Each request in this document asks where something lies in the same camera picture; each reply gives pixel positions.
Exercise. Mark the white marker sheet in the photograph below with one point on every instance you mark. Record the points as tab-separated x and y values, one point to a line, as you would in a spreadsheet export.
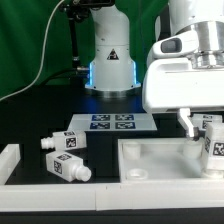
113	122

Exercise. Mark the black camera stand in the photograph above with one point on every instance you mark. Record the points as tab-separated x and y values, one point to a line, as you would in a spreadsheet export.
75	13

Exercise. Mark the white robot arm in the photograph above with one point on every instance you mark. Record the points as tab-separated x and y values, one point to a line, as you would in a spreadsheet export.
113	71

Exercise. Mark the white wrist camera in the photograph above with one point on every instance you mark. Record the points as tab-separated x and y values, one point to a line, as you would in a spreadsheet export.
173	47

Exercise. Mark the white U-shaped fence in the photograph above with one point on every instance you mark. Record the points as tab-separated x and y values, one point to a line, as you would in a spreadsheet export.
86	196

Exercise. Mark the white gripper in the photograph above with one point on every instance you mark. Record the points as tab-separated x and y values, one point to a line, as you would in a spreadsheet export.
172	84

